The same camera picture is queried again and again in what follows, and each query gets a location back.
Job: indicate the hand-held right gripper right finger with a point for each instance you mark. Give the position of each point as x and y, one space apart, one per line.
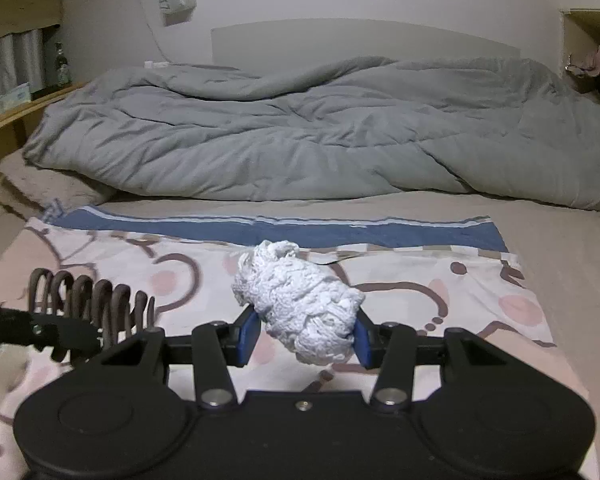
362 340

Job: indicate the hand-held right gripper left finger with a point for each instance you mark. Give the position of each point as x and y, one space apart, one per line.
250 335

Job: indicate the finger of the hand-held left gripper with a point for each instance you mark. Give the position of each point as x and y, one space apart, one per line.
40 332

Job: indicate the white scrunchie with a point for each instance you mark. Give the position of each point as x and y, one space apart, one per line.
300 305

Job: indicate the cartoon printed cloth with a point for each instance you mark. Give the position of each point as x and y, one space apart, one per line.
430 280

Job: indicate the blue plaid cloth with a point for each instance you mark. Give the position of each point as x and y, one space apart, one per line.
52 210

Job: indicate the beige fuzzy blanket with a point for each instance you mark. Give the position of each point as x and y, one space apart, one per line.
45 182

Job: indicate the wooden headboard shelf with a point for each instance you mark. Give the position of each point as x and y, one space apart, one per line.
0 130

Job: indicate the grey duvet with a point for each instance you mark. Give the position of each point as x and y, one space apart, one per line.
305 130

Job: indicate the tissue box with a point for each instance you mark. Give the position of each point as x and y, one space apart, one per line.
12 97

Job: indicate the green glass bottle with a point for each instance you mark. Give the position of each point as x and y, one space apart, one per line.
61 67

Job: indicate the grey curtain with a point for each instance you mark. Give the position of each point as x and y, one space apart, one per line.
10 65

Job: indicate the white plug adapter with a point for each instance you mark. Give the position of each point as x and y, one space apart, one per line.
157 64

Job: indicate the wooden overhead board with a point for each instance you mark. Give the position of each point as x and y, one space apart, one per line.
15 10

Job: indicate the wooden side shelf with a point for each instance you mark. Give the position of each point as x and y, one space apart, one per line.
582 30

